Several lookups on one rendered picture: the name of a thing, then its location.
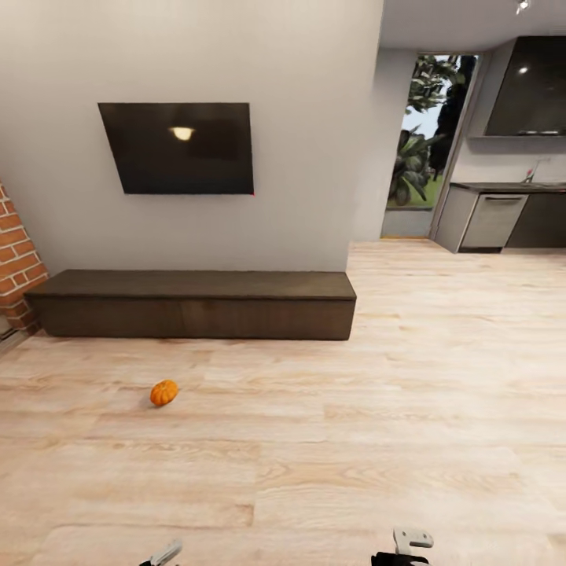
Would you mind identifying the pumpkin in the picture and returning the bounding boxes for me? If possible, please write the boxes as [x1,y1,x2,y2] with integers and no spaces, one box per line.
[151,380,178,406]

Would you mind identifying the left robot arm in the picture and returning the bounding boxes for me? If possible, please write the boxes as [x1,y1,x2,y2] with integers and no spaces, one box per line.
[139,536,184,566]

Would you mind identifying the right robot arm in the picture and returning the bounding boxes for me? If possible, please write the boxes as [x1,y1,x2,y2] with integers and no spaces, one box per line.
[370,527,435,566]

